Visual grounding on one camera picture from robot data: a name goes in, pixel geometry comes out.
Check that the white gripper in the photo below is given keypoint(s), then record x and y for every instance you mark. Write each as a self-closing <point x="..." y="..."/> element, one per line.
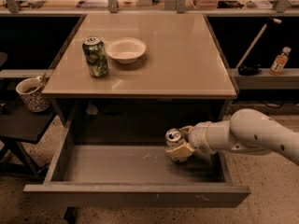
<point x="198" y="137"/>

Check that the silver 7up soda can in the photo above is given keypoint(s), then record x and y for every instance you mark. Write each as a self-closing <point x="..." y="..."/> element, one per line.
<point x="173" y="138"/>

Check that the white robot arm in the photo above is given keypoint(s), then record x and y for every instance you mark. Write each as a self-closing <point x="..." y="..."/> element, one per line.
<point x="247" y="131"/>

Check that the open grey top drawer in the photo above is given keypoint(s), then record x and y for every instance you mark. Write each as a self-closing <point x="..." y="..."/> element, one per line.
<point x="88" y="171"/>

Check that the green soda can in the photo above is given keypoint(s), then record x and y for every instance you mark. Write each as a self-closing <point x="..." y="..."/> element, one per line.
<point x="95" y="55"/>

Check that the beige top cabinet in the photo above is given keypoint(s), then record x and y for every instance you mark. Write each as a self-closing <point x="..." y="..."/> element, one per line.
<point x="152" y="70"/>

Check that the white paper bowl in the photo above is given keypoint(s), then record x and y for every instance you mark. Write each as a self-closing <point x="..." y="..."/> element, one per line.
<point x="126" y="50"/>

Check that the orange drink bottle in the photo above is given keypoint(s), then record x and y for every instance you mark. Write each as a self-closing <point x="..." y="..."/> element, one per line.
<point x="280" y="61"/>

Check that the patterned ceramic mug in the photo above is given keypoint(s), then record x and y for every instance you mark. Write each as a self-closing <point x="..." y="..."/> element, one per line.
<point x="30" y="91"/>

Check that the dark side chair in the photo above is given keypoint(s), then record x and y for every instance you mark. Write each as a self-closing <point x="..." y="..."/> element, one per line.
<point x="19" y="125"/>

